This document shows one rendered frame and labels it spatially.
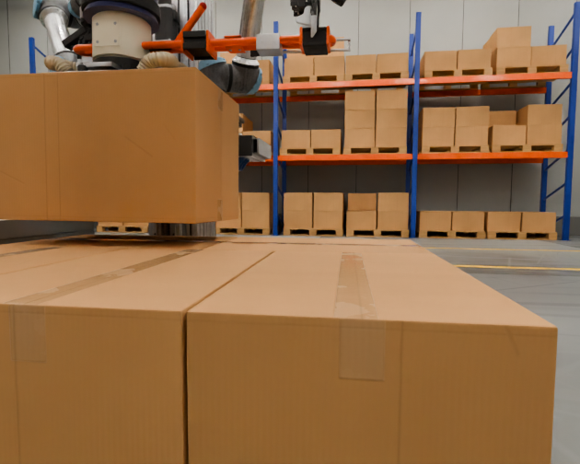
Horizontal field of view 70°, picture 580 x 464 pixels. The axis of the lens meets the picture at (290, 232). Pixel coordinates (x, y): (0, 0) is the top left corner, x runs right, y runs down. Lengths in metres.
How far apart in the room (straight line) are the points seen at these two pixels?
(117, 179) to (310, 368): 0.86
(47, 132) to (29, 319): 0.81
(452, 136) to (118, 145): 7.77
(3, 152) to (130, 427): 1.00
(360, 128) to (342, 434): 8.06
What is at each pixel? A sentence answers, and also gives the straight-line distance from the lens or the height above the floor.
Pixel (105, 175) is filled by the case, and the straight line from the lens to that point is 1.22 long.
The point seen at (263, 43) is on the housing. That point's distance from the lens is 1.31.
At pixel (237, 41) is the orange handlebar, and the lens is 1.33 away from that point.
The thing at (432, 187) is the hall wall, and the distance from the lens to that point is 9.76.
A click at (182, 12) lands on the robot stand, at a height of 1.53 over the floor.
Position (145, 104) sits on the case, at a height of 0.92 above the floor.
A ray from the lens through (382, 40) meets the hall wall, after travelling 10.26.
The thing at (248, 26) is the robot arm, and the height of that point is 1.37.
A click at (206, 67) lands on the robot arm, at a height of 1.22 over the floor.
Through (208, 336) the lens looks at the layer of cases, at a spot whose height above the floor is 0.52.
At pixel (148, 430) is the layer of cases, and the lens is 0.57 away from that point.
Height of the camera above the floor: 0.67
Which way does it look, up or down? 4 degrees down
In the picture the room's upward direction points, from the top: straight up
